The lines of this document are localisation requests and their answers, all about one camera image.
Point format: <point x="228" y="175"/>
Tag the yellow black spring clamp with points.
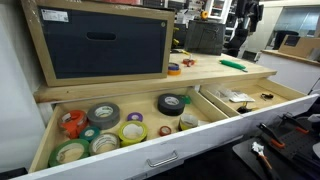
<point x="244" y="110"/>

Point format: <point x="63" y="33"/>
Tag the purple tape roll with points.
<point x="129" y="117"/>

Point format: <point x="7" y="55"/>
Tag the small red tape roll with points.
<point x="165" y="134"/>

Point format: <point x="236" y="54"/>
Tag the large green tape roll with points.
<point x="53" y="158"/>

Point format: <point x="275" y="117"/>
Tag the teal tape roll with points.
<point x="83" y="136"/>

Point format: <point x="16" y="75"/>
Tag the black mat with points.
<point x="243" y="150"/>

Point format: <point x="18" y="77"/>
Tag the large yellow black hazard tape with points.
<point x="133" y="143"/>

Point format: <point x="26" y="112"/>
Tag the tan tape roll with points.
<point x="116" y="146"/>

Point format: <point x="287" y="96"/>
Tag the plain cardboard box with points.
<point x="303" y="46"/>

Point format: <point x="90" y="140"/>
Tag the black office chair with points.
<point x="237" y="41"/>

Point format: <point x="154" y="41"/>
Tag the blue tape roll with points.
<point x="169" y="67"/>

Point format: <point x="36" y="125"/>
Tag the black masking tape roll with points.
<point x="163" y="108"/>

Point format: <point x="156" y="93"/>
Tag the white counter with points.
<point x="286" y="73"/>

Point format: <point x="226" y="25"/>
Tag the white shelving unit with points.
<point x="216" y="8"/>

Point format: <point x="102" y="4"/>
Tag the white front wooden drawer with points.
<point x="150" y="116"/>
<point x="256" y="88"/>

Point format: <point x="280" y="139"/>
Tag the black yellow hand tool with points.
<point x="180" y="51"/>

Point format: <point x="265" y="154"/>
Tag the black fabric bag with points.
<point x="205" y="38"/>

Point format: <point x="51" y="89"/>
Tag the black orange spring clamp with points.
<point x="293" y="123"/>
<point x="270" y="135"/>

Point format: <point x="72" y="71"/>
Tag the black metal clamp with bolt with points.
<point x="266" y="96"/>

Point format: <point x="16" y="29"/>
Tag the orange tape roll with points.
<point x="75" y="126"/>
<point x="174" y="73"/>

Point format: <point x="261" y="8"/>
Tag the grey duct tape roll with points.
<point x="100" y="123"/>

